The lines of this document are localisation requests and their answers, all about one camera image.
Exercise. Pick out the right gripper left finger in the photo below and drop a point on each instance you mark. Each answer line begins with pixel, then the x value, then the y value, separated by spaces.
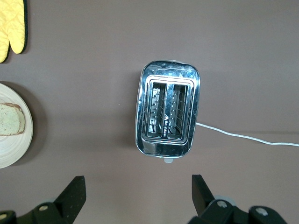
pixel 67 203

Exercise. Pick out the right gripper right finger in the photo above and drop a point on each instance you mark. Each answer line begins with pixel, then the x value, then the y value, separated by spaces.
pixel 205 207

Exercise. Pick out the cream and chrome toaster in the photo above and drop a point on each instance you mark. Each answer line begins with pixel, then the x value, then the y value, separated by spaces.
pixel 168 147

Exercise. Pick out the brown table cover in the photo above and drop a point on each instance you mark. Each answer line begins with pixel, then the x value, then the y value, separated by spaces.
pixel 93 93

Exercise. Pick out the round wooden plate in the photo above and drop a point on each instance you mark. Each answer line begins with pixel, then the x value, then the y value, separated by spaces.
pixel 14 149

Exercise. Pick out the yellow quilted oven mitt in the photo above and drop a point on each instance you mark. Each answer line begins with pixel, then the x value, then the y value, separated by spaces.
pixel 14 23

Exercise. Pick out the brown toast slice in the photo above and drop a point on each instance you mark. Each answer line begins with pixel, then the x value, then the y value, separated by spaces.
pixel 10 119

